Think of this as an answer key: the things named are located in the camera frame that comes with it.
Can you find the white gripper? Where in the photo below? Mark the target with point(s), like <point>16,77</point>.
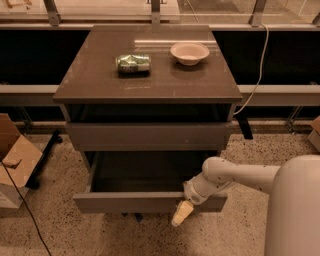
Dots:
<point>194,194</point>

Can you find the grey drawer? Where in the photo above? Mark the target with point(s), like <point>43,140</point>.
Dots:
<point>138,181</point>
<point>149,137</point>

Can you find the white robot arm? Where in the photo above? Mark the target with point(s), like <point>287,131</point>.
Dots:
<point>293,214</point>

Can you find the grey drawer cabinet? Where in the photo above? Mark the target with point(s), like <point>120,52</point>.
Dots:
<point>93,91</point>

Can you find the grey top drawer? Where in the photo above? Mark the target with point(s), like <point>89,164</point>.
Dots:
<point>149,137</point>

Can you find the black stand foot right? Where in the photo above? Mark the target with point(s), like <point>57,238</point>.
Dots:
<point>245,127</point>

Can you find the black stand foot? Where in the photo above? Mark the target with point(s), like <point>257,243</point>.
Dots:
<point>245,127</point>
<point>33,181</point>

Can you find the cardboard box right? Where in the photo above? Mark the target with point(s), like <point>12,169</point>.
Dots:
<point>314,136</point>

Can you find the cardboard box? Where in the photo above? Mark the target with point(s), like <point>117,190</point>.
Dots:
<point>314,136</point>
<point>19,157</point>

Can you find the black stand foot left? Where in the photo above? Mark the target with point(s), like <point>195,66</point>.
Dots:
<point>33,181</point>

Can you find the white paper bowl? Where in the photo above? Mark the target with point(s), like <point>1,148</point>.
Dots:
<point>188,53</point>

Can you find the crushed green soda can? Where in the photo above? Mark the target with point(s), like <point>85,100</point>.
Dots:
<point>133,63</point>

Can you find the cardboard box left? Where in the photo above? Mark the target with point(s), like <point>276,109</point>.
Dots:
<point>19,157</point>

